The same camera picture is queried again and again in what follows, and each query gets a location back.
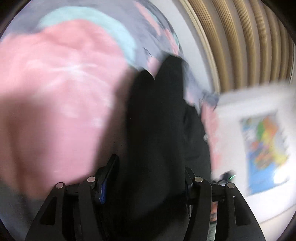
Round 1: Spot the colourful wall map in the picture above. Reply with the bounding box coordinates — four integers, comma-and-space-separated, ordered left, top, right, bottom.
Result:
240, 113, 289, 195

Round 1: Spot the striped window blind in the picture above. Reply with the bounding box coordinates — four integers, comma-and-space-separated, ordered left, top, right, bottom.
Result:
181, 0, 295, 93

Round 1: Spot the floral grey pink bedspread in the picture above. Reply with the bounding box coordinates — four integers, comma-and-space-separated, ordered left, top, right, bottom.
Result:
0, 0, 220, 241

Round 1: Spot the pink pillow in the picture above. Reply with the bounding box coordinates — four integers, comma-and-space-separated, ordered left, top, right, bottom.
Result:
201, 102, 222, 179

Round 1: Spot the black hooded jacket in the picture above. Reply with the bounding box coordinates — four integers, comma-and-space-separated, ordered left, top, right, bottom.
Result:
101, 55, 212, 241

